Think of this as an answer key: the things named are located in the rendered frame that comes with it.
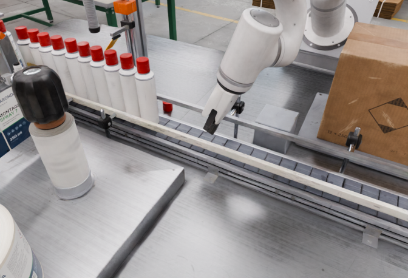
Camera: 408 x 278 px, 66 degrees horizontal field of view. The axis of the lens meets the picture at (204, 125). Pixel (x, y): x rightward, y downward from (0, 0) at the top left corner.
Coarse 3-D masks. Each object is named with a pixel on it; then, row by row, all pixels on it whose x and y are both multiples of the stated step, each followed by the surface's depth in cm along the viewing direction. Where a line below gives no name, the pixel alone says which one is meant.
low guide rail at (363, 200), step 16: (112, 112) 92; (160, 128) 85; (208, 144) 80; (240, 160) 77; (256, 160) 75; (288, 176) 73; (304, 176) 71; (336, 192) 68; (352, 192) 67; (384, 208) 65; (400, 208) 64
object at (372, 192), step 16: (96, 112) 97; (144, 128) 90; (176, 128) 91; (192, 128) 90; (192, 144) 85; (224, 144) 85; (240, 144) 85; (224, 160) 80; (272, 160) 80; (288, 160) 80; (272, 176) 76; (320, 176) 76; (336, 176) 76; (320, 192) 72; (368, 192) 72; (384, 192) 72; (368, 208) 68; (400, 224) 65
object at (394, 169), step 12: (192, 108) 85; (228, 120) 82; (240, 120) 80; (264, 132) 78; (276, 132) 76; (312, 144) 73; (324, 144) 73; (348, 156) 70; (360, 156) 69; (384, 168) 68; (396, 168) 67
